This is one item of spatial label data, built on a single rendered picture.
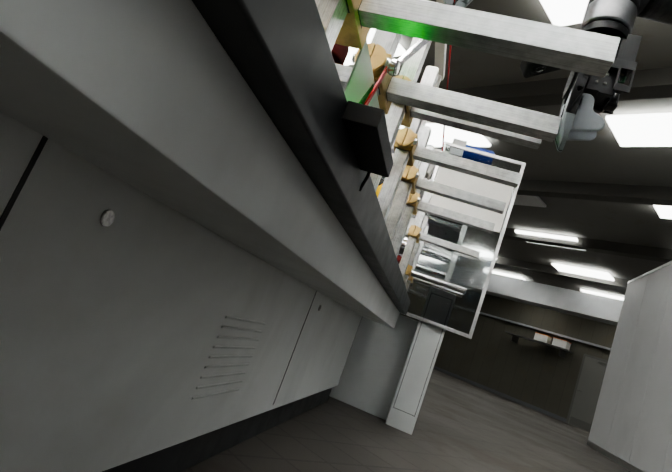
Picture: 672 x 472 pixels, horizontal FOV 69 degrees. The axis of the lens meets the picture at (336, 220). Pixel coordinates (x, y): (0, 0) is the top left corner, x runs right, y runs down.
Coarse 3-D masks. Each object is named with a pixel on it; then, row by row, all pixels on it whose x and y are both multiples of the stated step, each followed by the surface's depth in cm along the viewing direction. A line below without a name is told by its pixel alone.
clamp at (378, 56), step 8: (368, 48) 75; (376, 48) 75; (352, 56) 76; (376, 56) 75; (384, 56) 74; (376, 64) 74; (384, 64) 75; (376, 72) 75; (376, 80) 76; (384, 80) 77; (384, 88) 79; (384, 96) 80; (384, 104) 83
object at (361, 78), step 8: (360, 56) 62; (368, 56) 65; (360, 64) 63; (368, 64) 67; (352, 72) 61; (360, 72) 64; (368, 72) 68; (352, 80) 62; (360, 80) 65; (368, 80) 69; (352, 88) 63; (360, 88) 66; (368, 88) 70; (352, 96) 64; (360, 96) 68; (376, 96) 76; (368, 104) 73; (376, 104) 77
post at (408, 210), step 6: (420, 168) 176; (426, 168) 176; (420, 174) 176; (408, 210) 173; (402, 216) 173; (408, 216) 173; (402, 222) 172; (408, 222) 173; (402, 228) 172; (396, 234) 172; (402, 234) 171; (396, 240) 171; (402, 240) 173; (396, 246) 171; (396, 252) 170
